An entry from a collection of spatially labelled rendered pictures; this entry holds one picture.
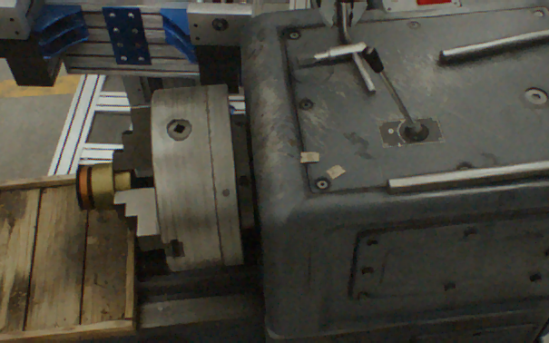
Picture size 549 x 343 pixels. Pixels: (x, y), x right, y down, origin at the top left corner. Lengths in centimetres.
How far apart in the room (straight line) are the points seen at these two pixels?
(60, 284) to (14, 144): 154
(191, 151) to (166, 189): 7
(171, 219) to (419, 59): 48
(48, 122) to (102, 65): 112
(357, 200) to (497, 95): 30
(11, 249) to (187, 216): 49
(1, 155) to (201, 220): 184
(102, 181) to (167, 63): 62
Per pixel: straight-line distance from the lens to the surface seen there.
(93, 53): 178
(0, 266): 144
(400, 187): 96
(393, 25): 122
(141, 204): 116
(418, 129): 104
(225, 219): 107
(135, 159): 119
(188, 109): 111
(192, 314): 132
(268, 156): 103
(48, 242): 144
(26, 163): 278
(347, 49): 114
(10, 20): 160
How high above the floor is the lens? 204
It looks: 52 degrees down
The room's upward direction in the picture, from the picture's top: 2 degrees counter-clockwise
